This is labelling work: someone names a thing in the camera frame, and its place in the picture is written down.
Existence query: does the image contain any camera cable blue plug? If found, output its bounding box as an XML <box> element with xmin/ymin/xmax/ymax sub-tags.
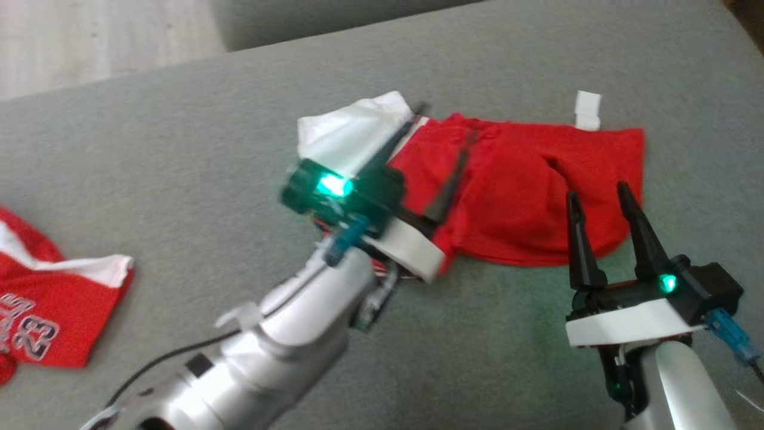
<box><xmin>706</xmin><ymin>309</ymin><xmax>764</xmax><ymax>383</ymax></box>
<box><xmin>106</xmin><ymin>214</ymin><xmax>372</xmax><ymax>410</ymax></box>

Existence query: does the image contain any left camera cable blue plug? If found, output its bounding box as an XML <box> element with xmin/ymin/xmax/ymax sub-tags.
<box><xmin>106</xmin><ymin>214</ymin><xmax>372</xmax><ymax>410</ymax></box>

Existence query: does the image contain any grey sofa backrest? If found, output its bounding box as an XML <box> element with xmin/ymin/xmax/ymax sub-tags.
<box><xmin>210</xmin><ymin>0</ymin><xmax>485</xmax><ymax>53</ymax></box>

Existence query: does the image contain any red basketball jersey number 23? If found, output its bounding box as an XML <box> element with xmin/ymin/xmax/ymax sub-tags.
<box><xmin>0</xmin><ymin>206</ymin><xmax>135</xmax><ymax>386</ymax></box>

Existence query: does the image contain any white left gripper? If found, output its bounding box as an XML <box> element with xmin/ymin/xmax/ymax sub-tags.
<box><xmin>357</xmin><ymin>102</ymin><xmax>480</xmax><ymax>285</ymax></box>

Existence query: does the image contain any red jersey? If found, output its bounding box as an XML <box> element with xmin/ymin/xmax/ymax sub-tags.
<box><xmin>297</xmin><ymin>90</ymin><xmax>646</xmax><ymax>277</ymax></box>

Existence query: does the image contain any grey upholstered sofa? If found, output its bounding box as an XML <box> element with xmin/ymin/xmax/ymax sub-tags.
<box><xmin>0</xmin><ymin>0</ymin><xmax>764</xmax><ymax>430</ymax></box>

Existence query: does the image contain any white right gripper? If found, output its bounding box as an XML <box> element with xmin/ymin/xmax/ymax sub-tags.
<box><xmin>565</xmin><ymin>181</ymin><xmax>707</xmax><ymax>349</ymax></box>

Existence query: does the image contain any right camera cable blue plug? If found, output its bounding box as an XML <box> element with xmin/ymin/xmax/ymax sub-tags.
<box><xmin>706</xmin><ymin>309</ymin><xmax>764</xmax><ymax>383</ymax></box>

